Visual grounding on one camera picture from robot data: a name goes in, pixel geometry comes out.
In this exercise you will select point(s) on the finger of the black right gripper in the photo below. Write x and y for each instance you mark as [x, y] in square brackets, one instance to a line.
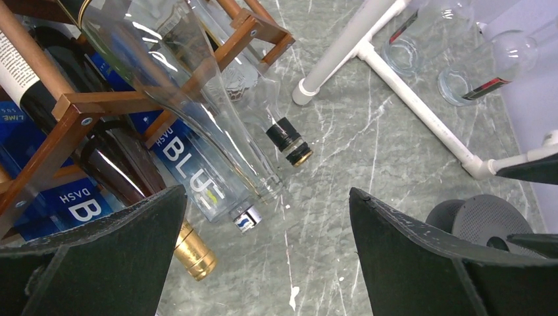
[535, 246]
[531, 167]

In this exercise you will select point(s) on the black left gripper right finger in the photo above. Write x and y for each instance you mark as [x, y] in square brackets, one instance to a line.
[413, 268]

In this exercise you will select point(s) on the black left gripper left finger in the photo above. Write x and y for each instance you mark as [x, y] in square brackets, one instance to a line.
[115, 265]

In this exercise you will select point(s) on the clear bottle red black label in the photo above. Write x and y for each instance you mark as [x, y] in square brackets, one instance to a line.
[428, 32]

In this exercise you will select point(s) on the tall clear bottle black label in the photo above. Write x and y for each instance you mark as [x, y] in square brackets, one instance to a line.
[161, 50]

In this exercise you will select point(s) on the dark wine bottle gold cap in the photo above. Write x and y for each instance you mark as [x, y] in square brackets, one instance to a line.
[112, 153]

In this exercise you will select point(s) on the blue label clear bottle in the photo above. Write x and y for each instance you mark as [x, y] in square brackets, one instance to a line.
[215, 190]

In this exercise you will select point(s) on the brown wooden wine rack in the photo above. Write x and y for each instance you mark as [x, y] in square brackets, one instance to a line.
[76, 113]

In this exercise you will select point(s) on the clear bottle black cap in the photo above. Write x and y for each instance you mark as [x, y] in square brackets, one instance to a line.
[246, 42]

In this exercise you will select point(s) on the black round perforated speaker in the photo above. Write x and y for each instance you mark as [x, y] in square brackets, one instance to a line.
[484, 220]

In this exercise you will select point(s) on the clear bottle by right wall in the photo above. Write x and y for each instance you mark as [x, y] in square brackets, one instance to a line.
[497, 62]

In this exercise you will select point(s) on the white PVC pipe frame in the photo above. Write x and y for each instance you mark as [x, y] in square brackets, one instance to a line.
[354, 41]

